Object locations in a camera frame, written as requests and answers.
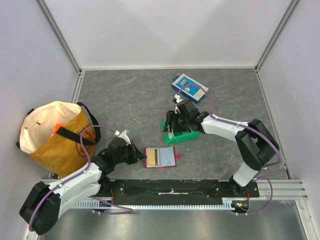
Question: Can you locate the blue white product box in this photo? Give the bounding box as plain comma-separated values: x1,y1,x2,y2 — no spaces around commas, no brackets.
171,73,209,104

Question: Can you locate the green plastic bin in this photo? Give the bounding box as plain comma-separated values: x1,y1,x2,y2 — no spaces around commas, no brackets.
163,131,200,145

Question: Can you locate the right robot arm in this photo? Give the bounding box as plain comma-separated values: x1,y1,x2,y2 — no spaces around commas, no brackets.
163,99,282,197

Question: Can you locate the white credit card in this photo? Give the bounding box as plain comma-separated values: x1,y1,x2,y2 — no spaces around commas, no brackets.
168,132,175,139

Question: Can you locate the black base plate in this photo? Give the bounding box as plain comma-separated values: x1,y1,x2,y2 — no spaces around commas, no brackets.
96,179,260,199

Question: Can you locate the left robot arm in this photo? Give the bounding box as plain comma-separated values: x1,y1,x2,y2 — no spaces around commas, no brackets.
19,137,146,235

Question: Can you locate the red card holder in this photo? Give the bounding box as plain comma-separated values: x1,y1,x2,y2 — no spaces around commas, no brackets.
144,147,182,169

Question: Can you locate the orange item in bag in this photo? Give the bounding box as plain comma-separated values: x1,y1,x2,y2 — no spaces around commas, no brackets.
51,123,64,137

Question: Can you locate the brown paper tote bag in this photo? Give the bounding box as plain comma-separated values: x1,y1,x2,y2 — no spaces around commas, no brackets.
17,100,101,178

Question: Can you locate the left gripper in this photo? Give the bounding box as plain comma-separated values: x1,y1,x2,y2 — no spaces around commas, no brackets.
114,140,146,165

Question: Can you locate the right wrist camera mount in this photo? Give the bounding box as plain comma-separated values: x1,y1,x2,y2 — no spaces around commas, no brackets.
172,94,182,114

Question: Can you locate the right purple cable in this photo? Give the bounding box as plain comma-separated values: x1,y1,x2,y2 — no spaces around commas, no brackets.
174,83,281,216

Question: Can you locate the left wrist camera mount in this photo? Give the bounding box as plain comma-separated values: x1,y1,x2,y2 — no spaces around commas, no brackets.
114,129,131,145

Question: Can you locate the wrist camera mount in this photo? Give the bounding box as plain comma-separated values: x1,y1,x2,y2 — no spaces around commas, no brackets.
172,94,182,114
114,129,131,145

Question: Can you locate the grey slotted cable duct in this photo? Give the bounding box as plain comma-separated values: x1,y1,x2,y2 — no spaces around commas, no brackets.
71,198,235,210

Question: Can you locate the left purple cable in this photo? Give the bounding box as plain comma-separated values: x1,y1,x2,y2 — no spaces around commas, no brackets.
27,124,135,233

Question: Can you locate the purple cable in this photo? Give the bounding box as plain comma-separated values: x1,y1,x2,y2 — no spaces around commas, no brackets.
174,83,281,216
27,124,135,233

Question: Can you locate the gold credit card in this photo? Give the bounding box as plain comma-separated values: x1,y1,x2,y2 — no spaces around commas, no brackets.
146,148,159,167

